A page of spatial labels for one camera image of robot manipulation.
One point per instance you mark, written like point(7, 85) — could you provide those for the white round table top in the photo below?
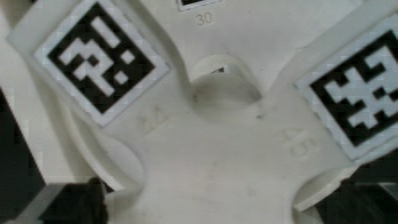
point(97, 60)

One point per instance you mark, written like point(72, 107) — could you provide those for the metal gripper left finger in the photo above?
point(69, 204)

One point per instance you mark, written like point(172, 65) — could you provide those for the white cylindrical table leg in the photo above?
point(227, 90)

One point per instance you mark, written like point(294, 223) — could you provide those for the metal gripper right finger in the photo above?
point(362, 204)

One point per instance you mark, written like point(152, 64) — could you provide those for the white cross-shaped table base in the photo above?
point(355, 89)

